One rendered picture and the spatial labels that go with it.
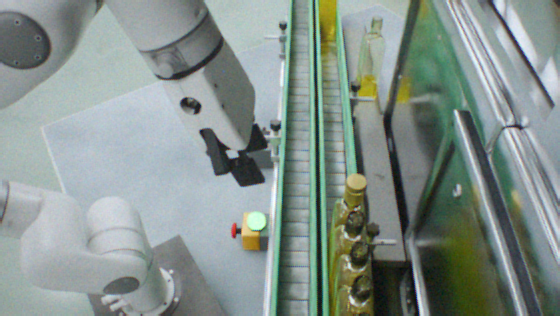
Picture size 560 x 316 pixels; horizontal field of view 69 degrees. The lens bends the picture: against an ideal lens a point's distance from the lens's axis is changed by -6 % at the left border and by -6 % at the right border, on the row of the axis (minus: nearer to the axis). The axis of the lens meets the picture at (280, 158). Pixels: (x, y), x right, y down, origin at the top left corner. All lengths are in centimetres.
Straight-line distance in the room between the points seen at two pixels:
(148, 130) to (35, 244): 83
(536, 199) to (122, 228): 60
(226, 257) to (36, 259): 55
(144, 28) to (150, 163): 99
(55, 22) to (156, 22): 8
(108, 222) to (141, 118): 78
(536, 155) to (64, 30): 46
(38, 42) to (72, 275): 42
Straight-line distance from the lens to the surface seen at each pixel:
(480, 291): 58
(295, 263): 95
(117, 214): 77
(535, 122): 52
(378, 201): 107
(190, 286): 102
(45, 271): 69
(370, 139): 120
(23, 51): 36
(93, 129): 152
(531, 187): 48
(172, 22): 37
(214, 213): 119
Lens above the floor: 172
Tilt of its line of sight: 48 degrees down
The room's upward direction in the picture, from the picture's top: straight up
